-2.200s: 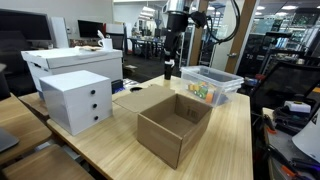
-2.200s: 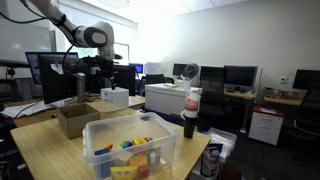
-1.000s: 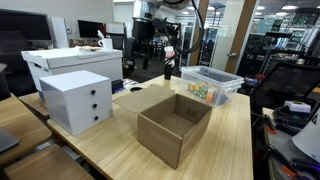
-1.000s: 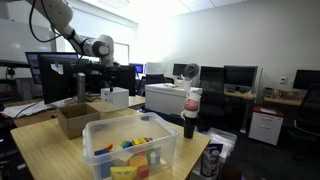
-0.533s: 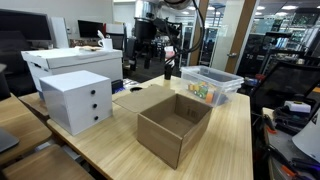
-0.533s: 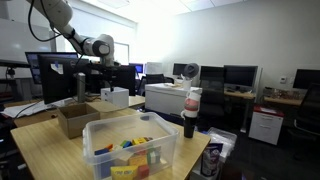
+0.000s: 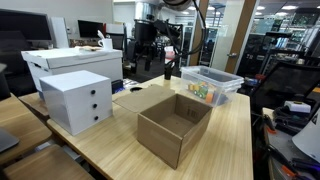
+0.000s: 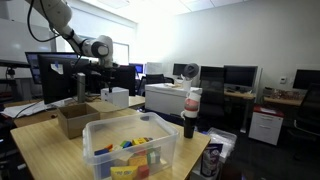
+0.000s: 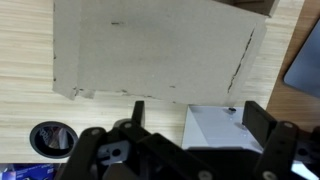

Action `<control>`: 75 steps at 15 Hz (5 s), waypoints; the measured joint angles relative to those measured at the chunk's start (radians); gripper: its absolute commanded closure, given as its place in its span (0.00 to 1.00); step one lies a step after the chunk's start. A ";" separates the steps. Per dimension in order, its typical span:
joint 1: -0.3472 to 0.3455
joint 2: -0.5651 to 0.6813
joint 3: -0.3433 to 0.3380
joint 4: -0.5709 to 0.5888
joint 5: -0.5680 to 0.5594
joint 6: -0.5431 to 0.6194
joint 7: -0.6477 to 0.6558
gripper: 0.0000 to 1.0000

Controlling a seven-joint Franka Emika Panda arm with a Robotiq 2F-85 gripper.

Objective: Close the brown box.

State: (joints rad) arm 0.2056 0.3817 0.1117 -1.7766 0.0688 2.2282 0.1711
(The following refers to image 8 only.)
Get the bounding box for yellow printed toy block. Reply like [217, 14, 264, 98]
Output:
[110, 165, 139, 180]

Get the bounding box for tall black monitor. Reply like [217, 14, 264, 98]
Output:
[198, 65, 225, 92]

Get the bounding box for wide black monitor back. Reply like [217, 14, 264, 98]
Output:
[89, 64, 137, 97]

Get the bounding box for white papers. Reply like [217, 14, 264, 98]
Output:
[0, 99, 59, 119]

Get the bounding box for small black monitor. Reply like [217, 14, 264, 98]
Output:
[172, 63, 189, 77]

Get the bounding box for white three-knob drawer box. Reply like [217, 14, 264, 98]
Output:
[100, 86, 130, 109]

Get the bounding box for clear plastic bag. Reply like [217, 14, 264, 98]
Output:
[205, 127, 238, 159]

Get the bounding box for flat blue toy block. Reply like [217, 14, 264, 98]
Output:
[94, 147, 110, 156]

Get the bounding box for clear plastic storage bin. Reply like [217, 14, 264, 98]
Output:
[82, 111, 180, 180]

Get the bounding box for green white toy block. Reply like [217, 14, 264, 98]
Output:
[146, 147, 162, 165]

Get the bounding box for white paper note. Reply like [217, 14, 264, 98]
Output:
[50, 62, 64, 75]

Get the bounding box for black Dell monitor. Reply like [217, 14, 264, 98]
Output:
[37, 54, 92, 105]

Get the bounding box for black office chair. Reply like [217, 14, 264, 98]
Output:
[138, 73, 175, 97]

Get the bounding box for red toy block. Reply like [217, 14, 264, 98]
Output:
[137, 164, 151, 180]

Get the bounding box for black wall-side monitor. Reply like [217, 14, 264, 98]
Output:
[292, 68, 320, 90]

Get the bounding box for small blue-lit monitor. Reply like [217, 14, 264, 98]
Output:
[129, 62, 145, 75]

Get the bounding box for white cabinet red top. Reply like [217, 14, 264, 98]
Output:
[248, 105, 285, 147]

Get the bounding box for pile of desk clutter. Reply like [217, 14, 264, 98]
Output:
[263, 87, 303, 100]

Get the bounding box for black chair white armrest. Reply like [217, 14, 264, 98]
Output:
[288, 83, 320, 158]

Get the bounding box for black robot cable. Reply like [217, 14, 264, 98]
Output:
[26, 0, 56, 44]

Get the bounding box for large white lidded box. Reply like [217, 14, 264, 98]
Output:
[144, 83, 191, 116]

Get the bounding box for long wooden desk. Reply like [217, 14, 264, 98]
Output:
[263, 96, 304, 108]

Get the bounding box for dark printed snack bag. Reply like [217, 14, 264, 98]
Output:
[199, 143, 224, 178]

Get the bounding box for white wall board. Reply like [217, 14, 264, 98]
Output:
[0, 18, 54, 64]

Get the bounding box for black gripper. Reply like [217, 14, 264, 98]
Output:
[97, 64, 117, 94]

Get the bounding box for white mug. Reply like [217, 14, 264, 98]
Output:
[181, 78, 193, 92]

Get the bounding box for office window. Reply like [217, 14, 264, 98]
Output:
[54, 33, 130, 66]

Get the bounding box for silver monitor stand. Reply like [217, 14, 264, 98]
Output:
[76, 72, 87, 104]

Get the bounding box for black monitor white frame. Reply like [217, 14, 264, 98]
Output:
[223, 64, 259, 89]

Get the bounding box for grey round disc object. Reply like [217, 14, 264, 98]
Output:
[183, 62, 200, 80]

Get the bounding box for orange toy block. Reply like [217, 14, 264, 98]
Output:
[128, 154, 149, 167]

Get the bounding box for black shelf bar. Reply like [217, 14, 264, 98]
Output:
[0, 59, 31, 69]

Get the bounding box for brown cardboard box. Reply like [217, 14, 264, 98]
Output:
[57, 99, 125, 140]

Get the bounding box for wooden office desk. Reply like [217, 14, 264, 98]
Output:
[223, 90, 257, 134]

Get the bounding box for white monitor back panel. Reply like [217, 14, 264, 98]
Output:
[144, 61, 164, 75]

